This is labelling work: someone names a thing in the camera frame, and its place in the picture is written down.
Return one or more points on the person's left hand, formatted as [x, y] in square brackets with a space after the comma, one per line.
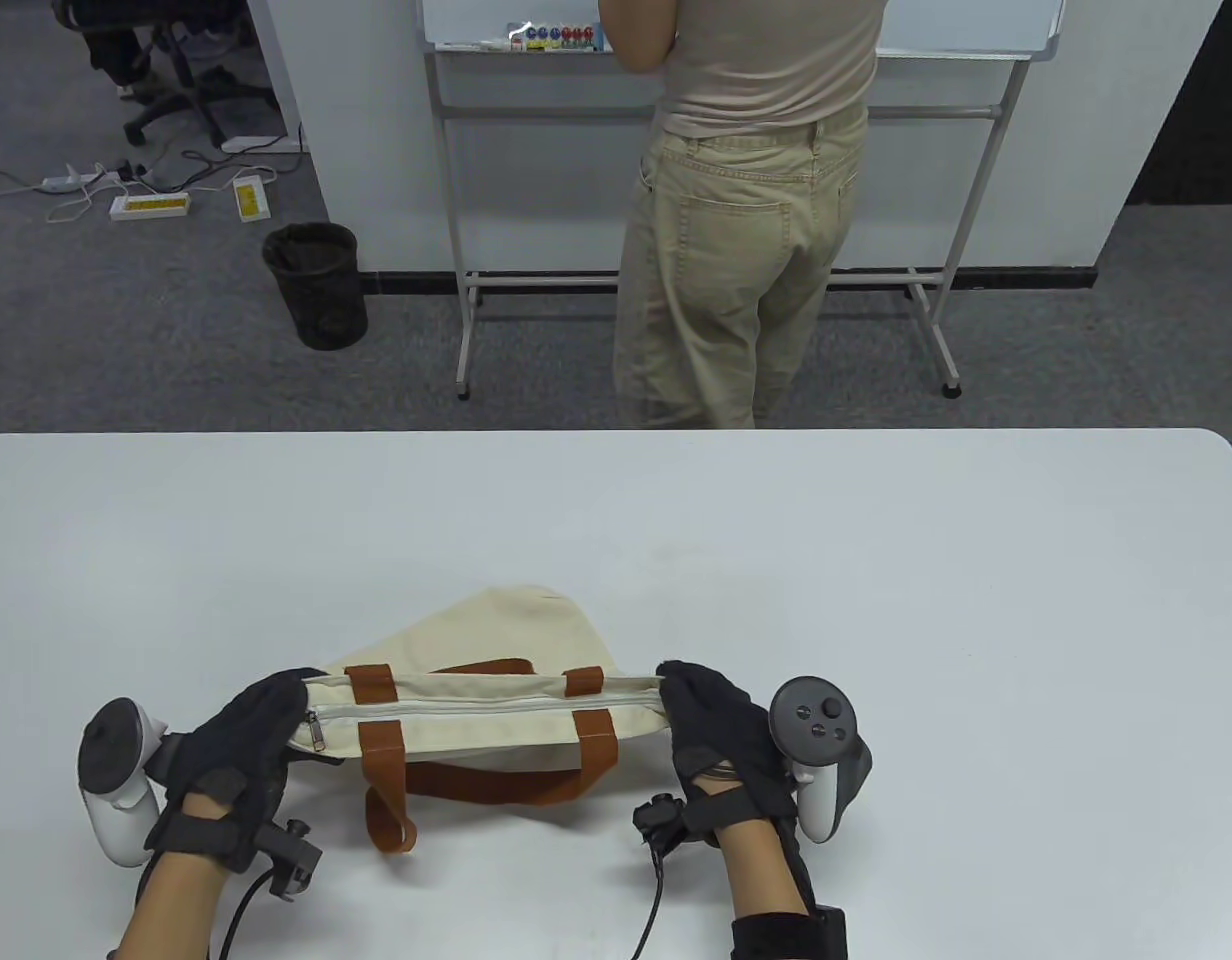
[226, 750]

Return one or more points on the person's right hand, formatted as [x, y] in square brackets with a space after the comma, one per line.
[721, 730]

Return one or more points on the person's left forearm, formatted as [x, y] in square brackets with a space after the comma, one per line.
[171, 910]

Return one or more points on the person's right forearm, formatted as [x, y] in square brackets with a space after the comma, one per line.
[761, 870]

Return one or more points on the black forearm band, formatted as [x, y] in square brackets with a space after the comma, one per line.
[786, 935]

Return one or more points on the grey and white handheld controller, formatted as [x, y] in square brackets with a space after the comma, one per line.
[816, 725]
[116, 800]

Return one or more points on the black mesh trash bin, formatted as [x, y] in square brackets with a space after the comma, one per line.
[316, 290]

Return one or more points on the long yellow label power strip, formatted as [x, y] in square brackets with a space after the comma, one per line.
[151, 206]

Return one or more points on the short yellow label power strip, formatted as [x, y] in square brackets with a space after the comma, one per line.
[250, 198]

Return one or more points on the plain white power strip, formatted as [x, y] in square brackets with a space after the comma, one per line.
[76, 181]

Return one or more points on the white flat floor strip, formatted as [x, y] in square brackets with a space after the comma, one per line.
[261, 143]

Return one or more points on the black office chair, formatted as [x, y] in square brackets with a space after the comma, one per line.
[166, 70]

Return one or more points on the colourful whiteboard magnets set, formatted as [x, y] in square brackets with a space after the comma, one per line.
[556, 37]

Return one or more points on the whiteboard on metal stand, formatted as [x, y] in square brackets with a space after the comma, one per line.
[976, 25]

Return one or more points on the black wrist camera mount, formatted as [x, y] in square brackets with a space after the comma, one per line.
[661, 820]
[291, 860]

